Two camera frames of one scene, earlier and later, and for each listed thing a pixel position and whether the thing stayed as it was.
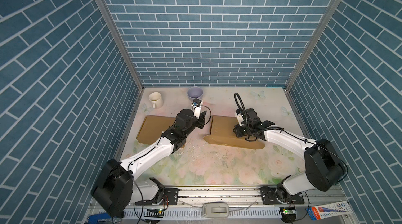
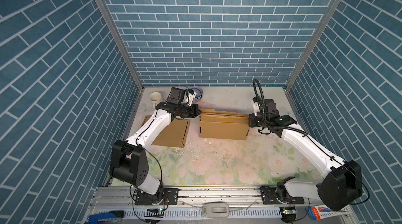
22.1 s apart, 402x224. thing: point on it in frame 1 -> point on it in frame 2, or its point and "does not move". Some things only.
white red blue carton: (320, 212) does not move
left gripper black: (201, 120) -> (193, 114)
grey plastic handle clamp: (215, 210) does not move
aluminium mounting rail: (248, 194) does not move
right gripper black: (236, 132) -> (250, 120)
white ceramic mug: (156, 98) does not move
